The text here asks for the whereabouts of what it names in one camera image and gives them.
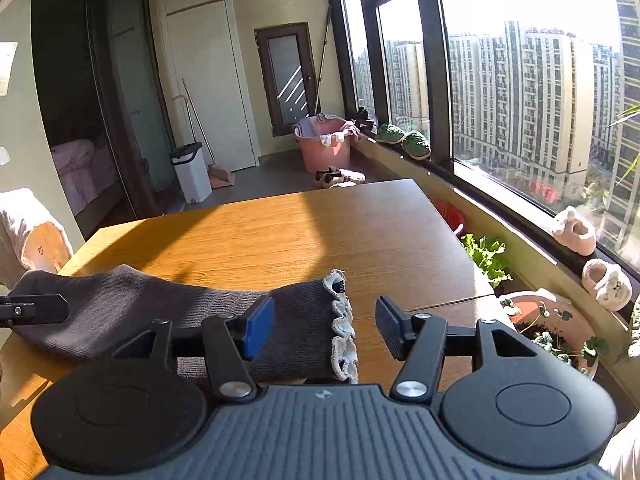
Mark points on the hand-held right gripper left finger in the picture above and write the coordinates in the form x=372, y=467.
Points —
x=260, y=327

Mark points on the pink dustpan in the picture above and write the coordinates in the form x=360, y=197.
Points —
x=221, y=176

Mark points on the light slipper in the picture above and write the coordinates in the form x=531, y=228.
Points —
x=344, y=185

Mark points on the dark grey lace-trimmed sweater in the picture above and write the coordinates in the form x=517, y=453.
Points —
x=125, y=305

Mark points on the bed with pink blanket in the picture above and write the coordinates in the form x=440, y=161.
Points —
x=82, y=175

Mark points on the white trash bin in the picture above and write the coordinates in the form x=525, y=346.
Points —
x=192, y=177

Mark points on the pink fluffy slipper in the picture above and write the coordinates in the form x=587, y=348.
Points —
x=575, y=232
x=607, y=285

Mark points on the dark window frame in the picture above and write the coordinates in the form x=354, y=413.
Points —
x=440, y=85

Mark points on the black object on windowsill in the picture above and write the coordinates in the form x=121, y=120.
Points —
x=364, y=120

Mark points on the leafy green plant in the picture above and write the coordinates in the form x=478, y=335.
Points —
x=487, y=260

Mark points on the grey cloth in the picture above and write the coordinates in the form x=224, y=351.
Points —
x=310, y=127

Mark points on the white cloth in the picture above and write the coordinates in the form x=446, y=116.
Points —
x=332, y=138

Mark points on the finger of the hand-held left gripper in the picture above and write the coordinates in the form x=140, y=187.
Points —
x=35, y=309

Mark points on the beige shoe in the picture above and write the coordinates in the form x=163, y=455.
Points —
x=352, y=175
x=326, y=177

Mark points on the pink bucket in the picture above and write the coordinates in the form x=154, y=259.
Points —
x=325, y=157

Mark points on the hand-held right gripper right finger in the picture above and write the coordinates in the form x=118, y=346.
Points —
x=392, y=330

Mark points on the cream cloth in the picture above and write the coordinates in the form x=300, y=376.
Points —
x=25, y=225

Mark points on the red basin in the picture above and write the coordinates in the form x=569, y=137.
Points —
x=447, y=215

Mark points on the terracotta plant pot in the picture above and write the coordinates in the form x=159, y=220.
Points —
x=530, y=307

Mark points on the mop pole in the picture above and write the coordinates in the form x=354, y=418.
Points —
x=321, y=60

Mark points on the green slipper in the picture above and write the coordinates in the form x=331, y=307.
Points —
x=390, y=134
x=416, y=146

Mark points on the palm plant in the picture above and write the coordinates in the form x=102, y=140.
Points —
x=631, y=150

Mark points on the dark framed glass door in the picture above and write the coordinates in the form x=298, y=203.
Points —
x=287, y=80

